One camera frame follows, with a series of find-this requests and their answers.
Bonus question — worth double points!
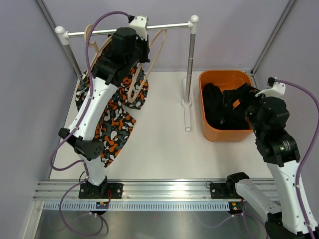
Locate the orange camouflage shorts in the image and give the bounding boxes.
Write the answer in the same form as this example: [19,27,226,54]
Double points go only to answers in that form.
[75,53,150,168]

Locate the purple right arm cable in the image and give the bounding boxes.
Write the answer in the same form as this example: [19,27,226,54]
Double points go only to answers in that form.
[273,78,319,239]

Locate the purple floor cable left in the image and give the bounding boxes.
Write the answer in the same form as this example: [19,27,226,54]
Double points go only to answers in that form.
[58,183,109,237]

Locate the aluminium mounting rail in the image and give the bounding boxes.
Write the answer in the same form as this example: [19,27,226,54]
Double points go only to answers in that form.
[33,179,281,203]

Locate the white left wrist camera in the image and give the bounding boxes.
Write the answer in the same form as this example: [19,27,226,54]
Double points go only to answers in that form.
[129,14,149,41]

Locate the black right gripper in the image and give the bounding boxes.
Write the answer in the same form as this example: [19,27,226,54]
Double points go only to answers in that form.
[223,83,268,138]

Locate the black shorts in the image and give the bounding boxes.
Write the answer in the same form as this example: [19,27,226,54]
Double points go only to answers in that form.
[202,83,250,130]

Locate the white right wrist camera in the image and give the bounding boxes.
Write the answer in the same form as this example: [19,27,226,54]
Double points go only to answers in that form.
[255,77,286,98]

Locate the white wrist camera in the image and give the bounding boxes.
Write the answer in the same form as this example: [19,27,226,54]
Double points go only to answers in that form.
[255,77,286,98]
[129,14,149,41]

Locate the wooden hanger with camo shorts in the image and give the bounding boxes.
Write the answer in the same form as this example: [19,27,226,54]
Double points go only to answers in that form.
[84,24,113,69]

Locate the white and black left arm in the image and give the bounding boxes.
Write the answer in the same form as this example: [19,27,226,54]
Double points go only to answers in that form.
[59,27,149,199]

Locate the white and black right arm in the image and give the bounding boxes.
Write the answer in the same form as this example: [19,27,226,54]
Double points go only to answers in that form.
[223,83,319,239]

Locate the white slotted cable duct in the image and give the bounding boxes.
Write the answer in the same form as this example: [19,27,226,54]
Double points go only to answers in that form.
[43,200,230,212]

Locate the silver clothes rack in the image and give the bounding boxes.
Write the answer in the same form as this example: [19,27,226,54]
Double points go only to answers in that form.
[55,15,199,131]

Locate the orange plastic basket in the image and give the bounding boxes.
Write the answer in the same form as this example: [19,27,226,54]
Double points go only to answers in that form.
[198,69,253,142]

